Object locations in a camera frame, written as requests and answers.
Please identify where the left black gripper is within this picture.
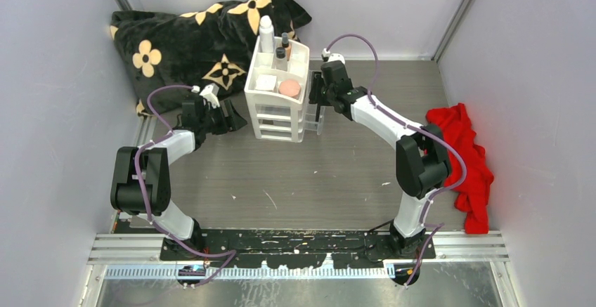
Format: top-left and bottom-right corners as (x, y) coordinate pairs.
(199, 100), (246, 136)

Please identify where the white plastic drawer organizer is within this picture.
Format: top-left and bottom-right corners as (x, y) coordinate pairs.
(244, 38), (310, 143)

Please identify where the clear drawer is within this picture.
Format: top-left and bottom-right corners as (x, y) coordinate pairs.
(304, 71), (325, 136)

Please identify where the black cap clear bottle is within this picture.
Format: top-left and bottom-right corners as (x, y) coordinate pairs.
(273, 46), (288, 71)

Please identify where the small cream box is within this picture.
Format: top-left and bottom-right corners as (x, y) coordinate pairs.
(254, 74), (277, 93)

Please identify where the beige foundation bottle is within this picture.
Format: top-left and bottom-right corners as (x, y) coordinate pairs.
(281, 32), (292, 60)

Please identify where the white spray bottle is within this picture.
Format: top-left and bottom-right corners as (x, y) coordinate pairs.
(259, 15), (275, 53)

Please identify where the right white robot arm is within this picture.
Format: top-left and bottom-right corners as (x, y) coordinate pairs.
(309, 60), (452, 259)

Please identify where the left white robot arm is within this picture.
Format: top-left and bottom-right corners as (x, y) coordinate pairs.
(110, 96), (247, 260)

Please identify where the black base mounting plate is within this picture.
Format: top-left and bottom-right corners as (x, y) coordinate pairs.
(187, 229), (436, 269)

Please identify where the red cloth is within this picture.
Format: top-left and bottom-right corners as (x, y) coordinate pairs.
(426, 103), (494, 235)

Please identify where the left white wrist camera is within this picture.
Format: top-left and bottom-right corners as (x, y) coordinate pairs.
(199, 84), (220, 108)

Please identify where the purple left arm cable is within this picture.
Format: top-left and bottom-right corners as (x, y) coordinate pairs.
(134, 84), (238, 289)

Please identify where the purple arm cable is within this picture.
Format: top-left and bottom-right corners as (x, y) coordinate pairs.
(322, 34), (468, 287)
(134, 84), (238, 289)

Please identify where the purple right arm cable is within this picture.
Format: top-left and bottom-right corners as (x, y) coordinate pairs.
(322, 34), (468, 287)

